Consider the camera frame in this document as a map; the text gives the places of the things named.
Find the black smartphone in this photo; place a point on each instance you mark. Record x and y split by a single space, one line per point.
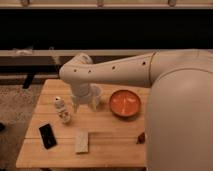
47 136

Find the orange bowl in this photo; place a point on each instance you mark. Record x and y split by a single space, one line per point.
124 103

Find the small dark red object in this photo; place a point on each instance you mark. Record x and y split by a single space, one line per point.
141 138

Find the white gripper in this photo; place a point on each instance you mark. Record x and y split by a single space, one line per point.
85 93

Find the long wooden bench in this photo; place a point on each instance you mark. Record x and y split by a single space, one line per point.
66 56

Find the black bench leg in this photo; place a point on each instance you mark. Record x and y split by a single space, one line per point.
28 80

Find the white rectangular sponge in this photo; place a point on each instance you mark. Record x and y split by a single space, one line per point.
82 142

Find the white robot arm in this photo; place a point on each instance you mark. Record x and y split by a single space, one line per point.
179 113

